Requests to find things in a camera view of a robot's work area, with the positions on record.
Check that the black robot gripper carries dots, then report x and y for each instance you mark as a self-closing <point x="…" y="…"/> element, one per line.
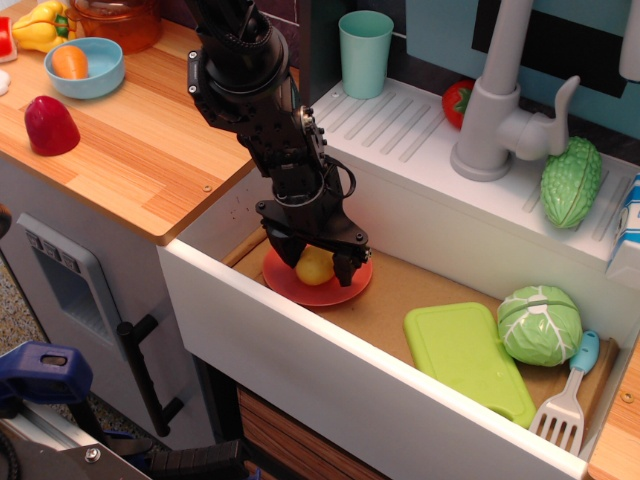
<point x="318" y="221"/>

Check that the yellow toy potato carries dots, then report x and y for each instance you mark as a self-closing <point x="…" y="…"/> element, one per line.
<point x="315" y="266"/>

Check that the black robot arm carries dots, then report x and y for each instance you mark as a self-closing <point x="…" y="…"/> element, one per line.
<point x="240" y="82"/>

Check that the red plastic plate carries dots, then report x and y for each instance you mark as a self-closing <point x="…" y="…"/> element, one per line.
<point x="282" y="279"/>

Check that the lime green cutting board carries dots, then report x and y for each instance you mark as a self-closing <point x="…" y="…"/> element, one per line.
<point x="458" y="345"/>

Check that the red toy tomato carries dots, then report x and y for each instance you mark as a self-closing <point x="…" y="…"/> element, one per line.
<point x="455" y="100"/>

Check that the grey toy faucet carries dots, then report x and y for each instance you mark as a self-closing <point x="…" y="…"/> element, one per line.
<point x="494" y="126"/>

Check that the teal plastic cup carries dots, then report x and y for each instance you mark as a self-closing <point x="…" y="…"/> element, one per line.
<point x="365" y="40"/>

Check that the green toy cabbage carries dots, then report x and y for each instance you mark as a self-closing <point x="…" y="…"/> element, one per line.
<point x="540" y="326"/>

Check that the grey oven control panel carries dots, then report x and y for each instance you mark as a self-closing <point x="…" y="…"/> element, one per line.
<point x="66" y="285"/>

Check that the green toy bitter gourd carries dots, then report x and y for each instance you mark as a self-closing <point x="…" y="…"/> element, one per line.
<point x="570" y="183"/>

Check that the light blue bowl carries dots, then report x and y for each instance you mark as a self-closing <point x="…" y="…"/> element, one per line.
<point x="106" y="69"/>

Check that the orange transparent pot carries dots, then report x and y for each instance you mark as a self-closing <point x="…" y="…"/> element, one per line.
<point x="134" y="25"/>

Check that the dark red toy vegetable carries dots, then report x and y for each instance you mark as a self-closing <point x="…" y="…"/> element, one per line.
<point x="50" y="127"/>

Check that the blue clamp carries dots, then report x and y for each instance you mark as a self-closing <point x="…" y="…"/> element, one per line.
<point x="44" y="373"/>

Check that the blue white milk carton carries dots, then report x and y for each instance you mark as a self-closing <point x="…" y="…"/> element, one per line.
<point x="623" y="264"/>

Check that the orange toy carrot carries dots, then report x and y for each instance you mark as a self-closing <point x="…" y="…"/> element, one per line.
<point x="70" y="62"/>

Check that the yellow toy bell pepper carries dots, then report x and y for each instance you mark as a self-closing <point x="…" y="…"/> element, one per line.
<point x="45" y="27"/>

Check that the red white toy piece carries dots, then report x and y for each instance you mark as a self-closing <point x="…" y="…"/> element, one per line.
<point x="8" y="47"/>

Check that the black oven door handle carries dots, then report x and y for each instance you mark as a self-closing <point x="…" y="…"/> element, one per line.
<point x="131" y="336"/>

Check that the white spatula blue handle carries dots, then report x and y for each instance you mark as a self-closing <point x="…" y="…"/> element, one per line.
<point x="560" y="419"/>

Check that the grey metal bracket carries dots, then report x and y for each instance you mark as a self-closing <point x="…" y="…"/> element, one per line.
<point x="38" y="443"/>

